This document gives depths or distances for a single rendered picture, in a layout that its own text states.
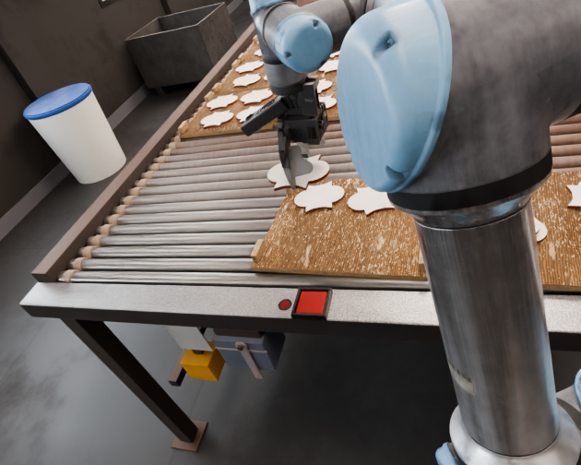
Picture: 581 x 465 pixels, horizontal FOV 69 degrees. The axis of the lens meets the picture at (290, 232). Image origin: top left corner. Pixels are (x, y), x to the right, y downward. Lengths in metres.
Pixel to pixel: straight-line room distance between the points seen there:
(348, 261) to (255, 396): 1.10
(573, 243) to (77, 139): 3.62
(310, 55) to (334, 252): 0.50
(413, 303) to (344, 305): 0.14
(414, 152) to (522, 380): 0.22
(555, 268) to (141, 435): 1.73
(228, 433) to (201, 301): 0.96
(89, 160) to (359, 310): 3.42
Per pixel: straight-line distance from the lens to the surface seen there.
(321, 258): 1.00
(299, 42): 0.63
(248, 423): 1.91
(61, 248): 1.47
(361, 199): 1.12
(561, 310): 0.92
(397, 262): 0.95
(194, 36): 4.99
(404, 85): 0.26
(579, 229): 1.04
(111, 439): 2.20
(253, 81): 2.06
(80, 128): 3.97
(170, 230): 1.33
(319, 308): 0.91
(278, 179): 0.91
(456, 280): 0.35
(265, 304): 0.98
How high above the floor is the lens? 1.63
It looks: 39 degrees down
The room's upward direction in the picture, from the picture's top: 19 degrees counter-clockwise
